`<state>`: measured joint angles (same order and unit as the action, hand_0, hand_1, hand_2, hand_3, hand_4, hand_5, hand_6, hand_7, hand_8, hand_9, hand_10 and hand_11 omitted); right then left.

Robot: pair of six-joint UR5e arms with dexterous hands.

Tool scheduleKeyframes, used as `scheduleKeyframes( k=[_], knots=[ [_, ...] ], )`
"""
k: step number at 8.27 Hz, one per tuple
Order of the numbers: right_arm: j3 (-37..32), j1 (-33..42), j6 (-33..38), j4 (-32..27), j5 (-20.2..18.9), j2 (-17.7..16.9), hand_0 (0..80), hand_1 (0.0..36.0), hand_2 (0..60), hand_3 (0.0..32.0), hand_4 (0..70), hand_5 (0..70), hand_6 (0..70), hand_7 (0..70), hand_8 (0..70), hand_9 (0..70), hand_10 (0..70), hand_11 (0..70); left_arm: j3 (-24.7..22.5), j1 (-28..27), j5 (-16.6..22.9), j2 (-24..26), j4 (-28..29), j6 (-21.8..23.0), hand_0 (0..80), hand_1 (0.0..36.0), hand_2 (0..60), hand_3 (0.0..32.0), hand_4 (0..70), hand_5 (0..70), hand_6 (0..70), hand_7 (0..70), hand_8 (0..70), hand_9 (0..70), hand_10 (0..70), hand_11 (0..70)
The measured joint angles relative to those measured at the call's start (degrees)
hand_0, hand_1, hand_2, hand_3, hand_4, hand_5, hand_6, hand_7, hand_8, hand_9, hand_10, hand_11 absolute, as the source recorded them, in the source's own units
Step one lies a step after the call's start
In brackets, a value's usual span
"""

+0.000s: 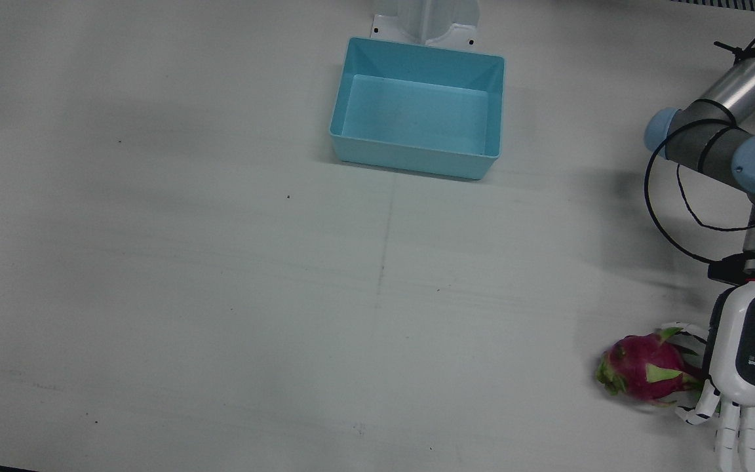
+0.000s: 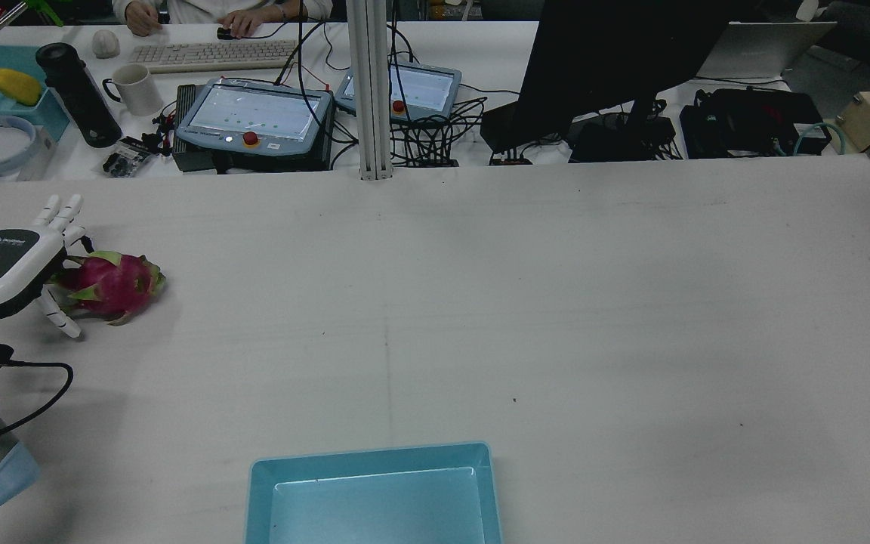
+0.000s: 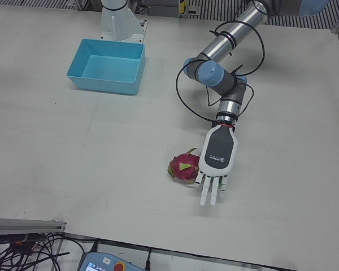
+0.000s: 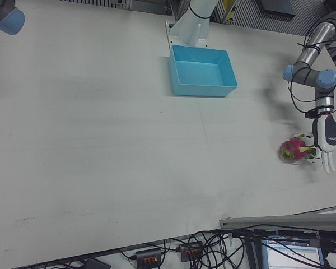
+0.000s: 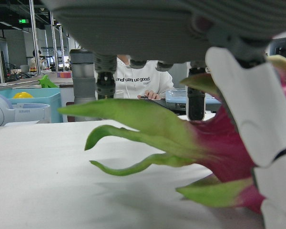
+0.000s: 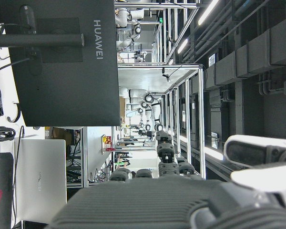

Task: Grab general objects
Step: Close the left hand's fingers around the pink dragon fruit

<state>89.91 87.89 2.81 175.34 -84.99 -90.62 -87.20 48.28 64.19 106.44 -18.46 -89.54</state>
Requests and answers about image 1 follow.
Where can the light blue plastic bin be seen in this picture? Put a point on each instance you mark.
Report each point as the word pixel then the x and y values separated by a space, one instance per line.
pixel 417 111

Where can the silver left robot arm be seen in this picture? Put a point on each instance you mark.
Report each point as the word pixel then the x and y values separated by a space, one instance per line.
pixel 712 141

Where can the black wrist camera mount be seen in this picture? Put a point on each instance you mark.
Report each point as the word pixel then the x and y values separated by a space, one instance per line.
pixel 726 270

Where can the pink dragon fruit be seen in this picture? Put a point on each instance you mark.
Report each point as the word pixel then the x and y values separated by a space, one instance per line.
pixel 639 367

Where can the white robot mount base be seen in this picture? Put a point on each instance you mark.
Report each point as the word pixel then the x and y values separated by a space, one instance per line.
pixel 426 19

